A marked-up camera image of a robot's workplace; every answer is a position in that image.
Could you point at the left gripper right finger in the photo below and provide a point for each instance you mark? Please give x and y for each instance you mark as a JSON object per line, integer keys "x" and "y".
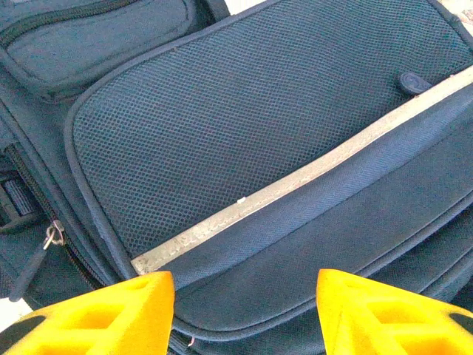
{"x": 388, "y": 325}

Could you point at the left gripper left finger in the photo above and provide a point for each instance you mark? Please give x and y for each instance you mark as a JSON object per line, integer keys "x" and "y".
{"x": 111, "y": 321}

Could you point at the navy blue backpack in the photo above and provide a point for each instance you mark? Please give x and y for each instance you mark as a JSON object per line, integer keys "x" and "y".
{"x": 221, "y": 111}

